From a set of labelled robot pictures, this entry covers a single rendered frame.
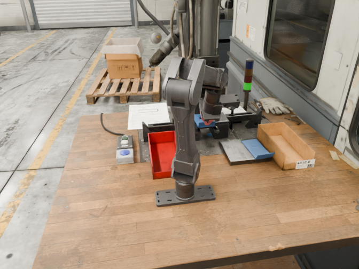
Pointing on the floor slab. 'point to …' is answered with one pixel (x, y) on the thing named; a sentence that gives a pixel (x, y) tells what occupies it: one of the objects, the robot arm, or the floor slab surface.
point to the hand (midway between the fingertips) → (207, 123)
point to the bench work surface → (195, 208)
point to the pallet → (101, 87)
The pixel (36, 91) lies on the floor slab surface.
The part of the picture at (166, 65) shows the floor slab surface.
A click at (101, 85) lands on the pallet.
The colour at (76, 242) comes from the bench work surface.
